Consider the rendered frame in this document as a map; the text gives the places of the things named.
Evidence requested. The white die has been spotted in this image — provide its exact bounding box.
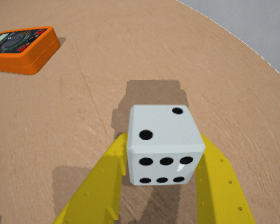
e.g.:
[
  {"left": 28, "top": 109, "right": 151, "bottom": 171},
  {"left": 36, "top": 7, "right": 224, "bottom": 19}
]
[{"left": 127, "top": 105, "right": 206, "bottom": 185}]

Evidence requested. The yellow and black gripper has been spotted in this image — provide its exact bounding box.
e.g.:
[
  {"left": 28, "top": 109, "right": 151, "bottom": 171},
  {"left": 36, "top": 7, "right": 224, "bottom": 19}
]
[{"left": 52, "top": 133, "right": 256, "bottom": 224}]

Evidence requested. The orange digital multimeter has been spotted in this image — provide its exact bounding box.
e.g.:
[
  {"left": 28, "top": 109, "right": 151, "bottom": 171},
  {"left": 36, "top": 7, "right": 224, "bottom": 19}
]
[{"left": 0, "top": 26, "right": 61, "bottom": 75}]

